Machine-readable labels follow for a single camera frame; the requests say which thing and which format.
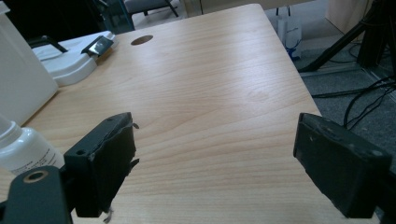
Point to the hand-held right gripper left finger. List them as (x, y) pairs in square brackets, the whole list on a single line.
[(102, 165)]

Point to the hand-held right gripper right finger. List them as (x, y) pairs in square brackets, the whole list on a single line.
[(339, 165)]

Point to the white plastic bottle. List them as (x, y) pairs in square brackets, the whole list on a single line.
[(23, 149)]

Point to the white flat device with clip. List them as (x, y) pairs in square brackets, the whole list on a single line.
[(73, 57)]

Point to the white box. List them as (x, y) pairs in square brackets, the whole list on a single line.
[(21, 71)]

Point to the black stand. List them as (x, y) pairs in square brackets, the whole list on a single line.
[(348, 37)]

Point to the white paper bag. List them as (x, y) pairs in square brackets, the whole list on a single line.
[(289, 32)]

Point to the chair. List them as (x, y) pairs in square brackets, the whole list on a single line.
[(149, 7)]

